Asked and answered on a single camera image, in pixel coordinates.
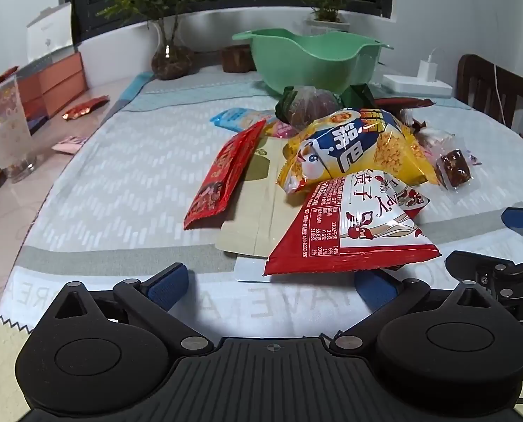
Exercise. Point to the brown wooden block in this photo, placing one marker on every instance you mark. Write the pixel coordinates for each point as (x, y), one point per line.
(238, 59)

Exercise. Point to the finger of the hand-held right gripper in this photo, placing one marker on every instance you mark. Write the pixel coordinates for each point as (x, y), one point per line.
(520, 219)
(520, 279)

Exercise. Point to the clear bag of brown snacks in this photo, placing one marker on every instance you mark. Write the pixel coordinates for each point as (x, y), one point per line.
(310, 105)

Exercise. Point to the dark brown long packet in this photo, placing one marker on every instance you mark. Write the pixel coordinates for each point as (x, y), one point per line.
(402, 102)

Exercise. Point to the red brown candy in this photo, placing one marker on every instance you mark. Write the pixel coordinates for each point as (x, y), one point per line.
(413, 122)

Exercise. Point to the long red snack packet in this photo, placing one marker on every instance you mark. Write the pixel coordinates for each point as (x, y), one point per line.
(226, 171)

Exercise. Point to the patterned glass cup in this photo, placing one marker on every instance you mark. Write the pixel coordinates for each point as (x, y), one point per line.
(9, 132)

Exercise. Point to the clear wrapped candy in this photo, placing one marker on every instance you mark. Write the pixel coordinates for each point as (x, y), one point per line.
(437, 138)

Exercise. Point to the leafy plant in glass vase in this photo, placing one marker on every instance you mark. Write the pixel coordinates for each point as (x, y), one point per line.
(173, 59)

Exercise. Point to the beige pouch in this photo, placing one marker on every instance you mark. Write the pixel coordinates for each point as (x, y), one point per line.
(257, 215)

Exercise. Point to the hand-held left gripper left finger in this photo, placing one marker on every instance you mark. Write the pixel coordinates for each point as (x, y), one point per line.
(169, 283)

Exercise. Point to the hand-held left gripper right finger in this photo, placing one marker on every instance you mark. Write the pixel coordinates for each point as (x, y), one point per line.
(375, 289)

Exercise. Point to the yellow snack packet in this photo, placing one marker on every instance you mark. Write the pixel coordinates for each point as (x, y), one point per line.
(358, 149)

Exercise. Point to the small pink packet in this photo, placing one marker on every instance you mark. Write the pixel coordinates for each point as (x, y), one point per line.
(70, 144)

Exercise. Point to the green plastic bowl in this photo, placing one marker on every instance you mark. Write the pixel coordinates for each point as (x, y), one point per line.
(314, 66)

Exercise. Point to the small red foil packet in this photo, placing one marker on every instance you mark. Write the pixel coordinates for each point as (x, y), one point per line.
(83, 109)

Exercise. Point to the orange stacked box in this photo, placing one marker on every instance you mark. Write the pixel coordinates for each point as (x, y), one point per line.
(59, 83)

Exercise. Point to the pink snack packet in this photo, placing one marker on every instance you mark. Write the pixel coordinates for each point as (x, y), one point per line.
(283, 131)

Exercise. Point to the dark wooden chair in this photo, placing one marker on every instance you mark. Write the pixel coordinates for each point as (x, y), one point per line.
(520, 96)

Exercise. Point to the dark green packet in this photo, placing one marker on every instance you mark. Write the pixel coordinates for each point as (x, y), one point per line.
(358, 94)

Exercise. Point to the light blue snack packet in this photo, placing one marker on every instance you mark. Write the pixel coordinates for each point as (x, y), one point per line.
(237, 118)

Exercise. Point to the clear wrapped brown snack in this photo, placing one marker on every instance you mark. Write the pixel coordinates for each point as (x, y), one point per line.
(455, 167)

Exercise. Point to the white cardboard box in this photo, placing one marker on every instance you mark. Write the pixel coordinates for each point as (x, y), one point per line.
(50, 30)

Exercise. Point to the red and white snack packet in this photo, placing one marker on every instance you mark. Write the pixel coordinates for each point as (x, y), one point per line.
(358, 233)

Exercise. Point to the blue flat box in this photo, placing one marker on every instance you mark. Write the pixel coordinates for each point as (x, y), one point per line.
(35, 124)

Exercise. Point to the white charger plug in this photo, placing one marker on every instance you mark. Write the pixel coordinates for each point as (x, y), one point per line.
(429, 67)

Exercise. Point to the white power strip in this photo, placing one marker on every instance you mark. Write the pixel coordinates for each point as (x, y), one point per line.
(419, 87)

